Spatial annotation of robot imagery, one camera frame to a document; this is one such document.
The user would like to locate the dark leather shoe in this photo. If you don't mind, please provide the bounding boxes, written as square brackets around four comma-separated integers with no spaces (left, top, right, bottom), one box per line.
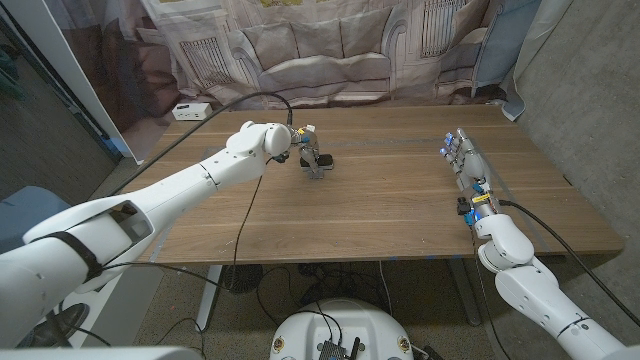
[47,303,90,346]

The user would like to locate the black floor cable bundle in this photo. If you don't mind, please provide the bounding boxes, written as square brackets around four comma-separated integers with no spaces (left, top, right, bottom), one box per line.
[298,262,391,307]

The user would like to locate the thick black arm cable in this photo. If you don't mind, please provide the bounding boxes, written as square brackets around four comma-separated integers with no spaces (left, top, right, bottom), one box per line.
[106,91,294,197]
[498,199,640,329]

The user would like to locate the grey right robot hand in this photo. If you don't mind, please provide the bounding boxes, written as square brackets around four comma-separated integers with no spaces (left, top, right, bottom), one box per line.
[438,127,501,217]

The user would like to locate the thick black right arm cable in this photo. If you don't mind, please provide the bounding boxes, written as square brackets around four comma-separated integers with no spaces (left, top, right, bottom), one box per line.
[498,199,640,329]

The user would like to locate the printed sofa backdrop cloth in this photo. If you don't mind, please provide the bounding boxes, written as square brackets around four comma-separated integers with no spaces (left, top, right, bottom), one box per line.
[44,0,542,112]

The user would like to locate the white partition panel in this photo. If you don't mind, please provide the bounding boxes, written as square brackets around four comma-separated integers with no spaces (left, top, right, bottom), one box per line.
[0,0,146,165]

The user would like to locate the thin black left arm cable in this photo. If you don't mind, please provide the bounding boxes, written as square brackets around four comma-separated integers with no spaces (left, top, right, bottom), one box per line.
[98,160,274,292]

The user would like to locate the blue grey chair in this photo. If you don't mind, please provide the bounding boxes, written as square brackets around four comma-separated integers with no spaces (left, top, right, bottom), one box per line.
[0,185,71,254]

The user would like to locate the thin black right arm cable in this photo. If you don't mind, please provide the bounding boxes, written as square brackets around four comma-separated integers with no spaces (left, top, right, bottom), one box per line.
[469,224,514,360]

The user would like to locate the small black electronics box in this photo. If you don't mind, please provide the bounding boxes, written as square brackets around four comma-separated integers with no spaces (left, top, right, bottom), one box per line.
[317,339,347,360]

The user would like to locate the white table leg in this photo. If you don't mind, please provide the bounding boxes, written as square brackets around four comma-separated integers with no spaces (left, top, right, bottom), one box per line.
[195,264,224,331]

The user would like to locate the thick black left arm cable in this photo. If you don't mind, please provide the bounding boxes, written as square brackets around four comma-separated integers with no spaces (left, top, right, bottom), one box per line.
[106,91,294,197]

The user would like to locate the grey table leg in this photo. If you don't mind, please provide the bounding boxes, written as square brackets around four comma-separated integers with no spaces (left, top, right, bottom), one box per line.
[447,258,482,327]

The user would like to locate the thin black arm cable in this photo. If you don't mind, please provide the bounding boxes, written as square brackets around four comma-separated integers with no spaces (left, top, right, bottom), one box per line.
[98,160,274,292]
[469,224,514,360]

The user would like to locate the white power strip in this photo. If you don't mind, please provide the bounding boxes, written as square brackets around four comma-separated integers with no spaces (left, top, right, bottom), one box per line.
[171,102,213,122]

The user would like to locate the round black floor fan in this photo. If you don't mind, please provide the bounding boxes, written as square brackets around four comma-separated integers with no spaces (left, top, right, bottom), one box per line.
[223,264,264,295]

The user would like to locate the black eraser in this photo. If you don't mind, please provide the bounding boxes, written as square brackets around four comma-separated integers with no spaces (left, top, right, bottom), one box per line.
[299,154,335,172]

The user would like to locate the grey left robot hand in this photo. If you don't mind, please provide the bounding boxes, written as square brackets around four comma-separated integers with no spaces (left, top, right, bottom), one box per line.
[287,124,321,176]

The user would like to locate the pale cloth sheet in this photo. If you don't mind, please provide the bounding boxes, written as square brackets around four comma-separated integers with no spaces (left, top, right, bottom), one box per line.
[501,0,575,122]

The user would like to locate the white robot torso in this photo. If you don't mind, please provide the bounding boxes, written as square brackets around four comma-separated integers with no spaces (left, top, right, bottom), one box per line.
[269,298,415,360]

